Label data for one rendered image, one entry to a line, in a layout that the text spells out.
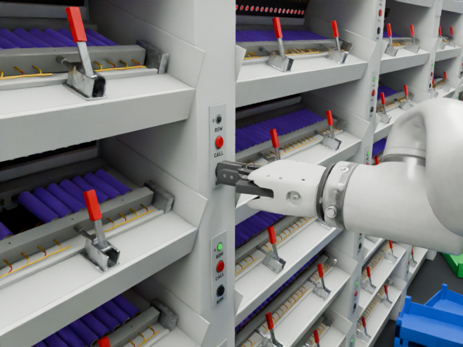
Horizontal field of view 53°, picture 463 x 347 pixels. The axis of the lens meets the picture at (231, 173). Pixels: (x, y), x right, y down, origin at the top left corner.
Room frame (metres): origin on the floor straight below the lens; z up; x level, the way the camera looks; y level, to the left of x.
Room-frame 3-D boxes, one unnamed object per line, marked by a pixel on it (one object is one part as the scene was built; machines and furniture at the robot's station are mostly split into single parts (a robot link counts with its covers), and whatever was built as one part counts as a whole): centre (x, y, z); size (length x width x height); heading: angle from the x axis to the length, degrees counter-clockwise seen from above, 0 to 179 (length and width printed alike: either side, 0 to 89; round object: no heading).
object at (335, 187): (0.55, -0.14, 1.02); 0.09 x 0.03 x 0.08; 146
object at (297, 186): (0.59, -0.09, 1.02); 0.11 x 0.10 x 0.07; 56
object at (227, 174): (0.63, 0.00, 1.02); 0.07 x 0.03 x 0.03; 56
